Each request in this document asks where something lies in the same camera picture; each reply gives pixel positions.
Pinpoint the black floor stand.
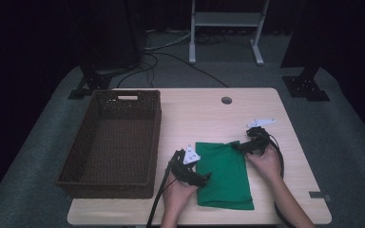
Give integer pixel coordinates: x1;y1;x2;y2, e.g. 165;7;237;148
279;0;331;103
67;0;146;101

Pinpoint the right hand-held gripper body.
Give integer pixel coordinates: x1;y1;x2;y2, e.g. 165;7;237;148
245;118;276;157

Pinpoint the long black floor cable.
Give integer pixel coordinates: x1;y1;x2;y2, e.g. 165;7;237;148
144;51;230;88

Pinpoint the brown wicker basket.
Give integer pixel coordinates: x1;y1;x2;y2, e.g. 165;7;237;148
55;89;163;200

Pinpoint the person's left hand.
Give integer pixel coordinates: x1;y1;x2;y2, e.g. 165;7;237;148
162;170;200;207

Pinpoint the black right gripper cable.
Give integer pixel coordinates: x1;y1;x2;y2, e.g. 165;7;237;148
267;132;298;228

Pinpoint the white floor cable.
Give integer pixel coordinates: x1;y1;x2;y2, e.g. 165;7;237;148
144;31;193;51

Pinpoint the looped black floor cable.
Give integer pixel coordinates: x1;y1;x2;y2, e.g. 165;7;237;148
117;54;159;88

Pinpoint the white metal stand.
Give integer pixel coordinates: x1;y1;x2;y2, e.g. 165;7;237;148
188;0;271;67

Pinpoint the person's right hand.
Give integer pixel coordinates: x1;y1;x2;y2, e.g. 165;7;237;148
245;144;283;183

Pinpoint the green t-shirt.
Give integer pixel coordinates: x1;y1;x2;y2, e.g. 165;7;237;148
195;141;256;211

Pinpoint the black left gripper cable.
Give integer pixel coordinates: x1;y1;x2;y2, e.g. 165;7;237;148
145;162;176;228

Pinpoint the grey tape strip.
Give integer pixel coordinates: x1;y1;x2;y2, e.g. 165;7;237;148
308;191;333;202

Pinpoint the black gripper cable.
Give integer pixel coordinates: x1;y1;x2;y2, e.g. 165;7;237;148
145;162;176;228
267;132;298;228

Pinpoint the tangle of black cables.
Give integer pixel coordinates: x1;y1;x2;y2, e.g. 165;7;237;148
196;32;227;46

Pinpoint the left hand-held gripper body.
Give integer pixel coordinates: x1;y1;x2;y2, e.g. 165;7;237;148
168;144;202;186

